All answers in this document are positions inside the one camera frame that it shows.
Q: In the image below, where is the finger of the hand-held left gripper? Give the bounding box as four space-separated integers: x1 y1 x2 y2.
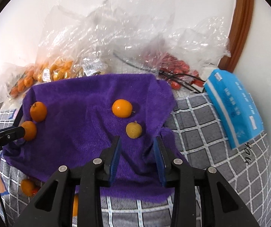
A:
0 126 25 144

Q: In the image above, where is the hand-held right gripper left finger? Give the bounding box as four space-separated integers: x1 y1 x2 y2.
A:
13 136 123 227

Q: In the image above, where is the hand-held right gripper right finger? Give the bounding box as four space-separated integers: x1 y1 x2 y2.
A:
153 136 261 227

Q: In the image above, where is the yellow-green small fruit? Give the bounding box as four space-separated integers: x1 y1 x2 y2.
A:
125 121 142 139

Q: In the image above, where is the large orange with stem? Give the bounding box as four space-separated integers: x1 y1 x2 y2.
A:
30 101 48 123

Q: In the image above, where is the small round orange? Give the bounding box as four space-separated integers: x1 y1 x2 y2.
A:
112 99 133 119
20 179 36 197

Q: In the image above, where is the medium orange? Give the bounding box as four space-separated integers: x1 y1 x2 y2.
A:
72 194 79 218

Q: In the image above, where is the grey checked blanket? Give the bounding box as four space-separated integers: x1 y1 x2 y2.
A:
0 92 271 227

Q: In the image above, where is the purple towel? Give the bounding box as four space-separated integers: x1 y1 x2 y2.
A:
2 73 188 202

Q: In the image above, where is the clear bag of mandarins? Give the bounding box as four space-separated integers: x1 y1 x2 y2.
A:
0 61 41 109

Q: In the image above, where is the clear bag of kumquats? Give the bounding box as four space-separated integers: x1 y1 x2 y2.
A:
35 5 84 83

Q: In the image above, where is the blue tissue pack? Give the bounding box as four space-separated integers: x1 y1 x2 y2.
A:
203 68 264 150

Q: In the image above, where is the clear bag of cherry tomatoes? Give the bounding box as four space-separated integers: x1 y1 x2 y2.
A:
138 16 231 90

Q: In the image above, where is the empty clear plastic bag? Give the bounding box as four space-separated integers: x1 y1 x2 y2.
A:
79 0 176 76

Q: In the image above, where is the thin black cable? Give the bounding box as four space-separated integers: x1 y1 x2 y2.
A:
113 52 205 93

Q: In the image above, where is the wooden door frame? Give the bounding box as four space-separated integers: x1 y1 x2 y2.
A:
217 0 255 74

